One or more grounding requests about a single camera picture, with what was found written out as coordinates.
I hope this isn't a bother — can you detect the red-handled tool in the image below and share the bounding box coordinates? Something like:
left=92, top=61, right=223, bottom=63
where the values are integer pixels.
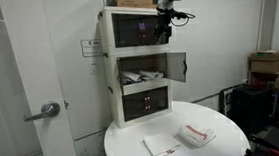
left=247, top=131, right=279, bottom=156

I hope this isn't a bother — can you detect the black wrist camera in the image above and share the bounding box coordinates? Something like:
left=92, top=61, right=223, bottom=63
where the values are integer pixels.
left=168, top=9, right=190, bottom=20

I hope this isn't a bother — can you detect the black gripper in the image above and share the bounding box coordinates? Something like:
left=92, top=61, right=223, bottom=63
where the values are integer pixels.
left=153, top=10, right=175, bottom=46

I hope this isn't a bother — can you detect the white wall conduit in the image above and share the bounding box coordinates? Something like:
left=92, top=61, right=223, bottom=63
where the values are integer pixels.
left=253, top=0, right=274, bottom=52

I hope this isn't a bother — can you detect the dark upper cabinet door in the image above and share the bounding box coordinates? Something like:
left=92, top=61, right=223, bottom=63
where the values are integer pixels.
left=141, top=13, right=170, bottom=48
left=111, top=11, right=145, bottom=49

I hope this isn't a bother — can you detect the white wall sign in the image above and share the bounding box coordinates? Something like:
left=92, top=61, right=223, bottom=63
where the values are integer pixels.
left=80, top=38, right=105, bottom=58

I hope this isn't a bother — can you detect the white room door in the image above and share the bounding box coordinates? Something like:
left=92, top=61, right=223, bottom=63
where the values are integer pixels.
left=0, top=0, right=79, bottom=156

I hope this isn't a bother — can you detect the silver door lever handle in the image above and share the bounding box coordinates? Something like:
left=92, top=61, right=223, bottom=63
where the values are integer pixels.
left=22, top=100, right=63, bottom=123

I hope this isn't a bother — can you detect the flat cardboard box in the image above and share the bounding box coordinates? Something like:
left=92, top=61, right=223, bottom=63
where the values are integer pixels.
left=250, top=49, right=279, bottom=63

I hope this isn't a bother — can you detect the white blue cloth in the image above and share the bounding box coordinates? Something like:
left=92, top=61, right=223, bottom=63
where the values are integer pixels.
left=120, top=69, right=143, bottom=85

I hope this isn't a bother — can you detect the small white wall plate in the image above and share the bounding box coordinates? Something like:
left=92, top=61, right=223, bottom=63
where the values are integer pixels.
left=89, top=59, right=100, bottom=76

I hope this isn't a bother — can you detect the brown cardboard box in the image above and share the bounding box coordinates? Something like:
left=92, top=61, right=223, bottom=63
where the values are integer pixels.
left=108, top=0, right=160, bottom=14

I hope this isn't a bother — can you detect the black storage crate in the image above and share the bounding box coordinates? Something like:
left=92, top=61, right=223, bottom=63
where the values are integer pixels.
left=228, top=83, right=276, bottom=137

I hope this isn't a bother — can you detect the white stacked storage cabinet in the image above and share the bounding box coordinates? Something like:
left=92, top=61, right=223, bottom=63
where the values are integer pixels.
left=96, top=1, right=177, bottom=130

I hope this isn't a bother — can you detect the white cloth roll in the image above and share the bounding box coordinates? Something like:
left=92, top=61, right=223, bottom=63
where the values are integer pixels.
left=138, top=68, right=165, bottom=82

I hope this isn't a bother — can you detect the dark cabinet door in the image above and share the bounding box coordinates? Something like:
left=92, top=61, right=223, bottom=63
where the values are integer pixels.
left=145, top=86, right=170, bottom=115
left=122, top=92, right=150, bottom=122
left=111, top=11, right=145, bottom=49
left=141, top=13, right=170, bottom=48

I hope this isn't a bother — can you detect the flat folded white towel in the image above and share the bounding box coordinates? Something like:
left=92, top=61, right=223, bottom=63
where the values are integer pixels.
left=141, top=131, right=184, bottom=156

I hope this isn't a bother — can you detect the black camera cable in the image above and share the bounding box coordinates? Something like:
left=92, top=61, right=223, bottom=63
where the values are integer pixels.
left=169, top=10, right=198, bottom=28

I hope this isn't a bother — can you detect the dark lower cabinet door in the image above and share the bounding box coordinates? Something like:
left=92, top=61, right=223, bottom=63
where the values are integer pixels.
left=145, top=86, right=170, bottom=115
left=122, top=92, right=150, bottom=122

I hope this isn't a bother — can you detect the white perforated crate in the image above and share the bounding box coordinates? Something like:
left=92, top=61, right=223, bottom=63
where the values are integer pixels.
left=218, top=84, right=247, bottom=118

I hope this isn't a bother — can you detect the large cardboard box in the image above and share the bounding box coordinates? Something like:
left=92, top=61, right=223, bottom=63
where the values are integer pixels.
left=250, top=58, right=279, bottom=76

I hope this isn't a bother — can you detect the thick folded red-striped towel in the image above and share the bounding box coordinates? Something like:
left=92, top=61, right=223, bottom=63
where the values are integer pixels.
left=176, top=121, right=218, bottom=150

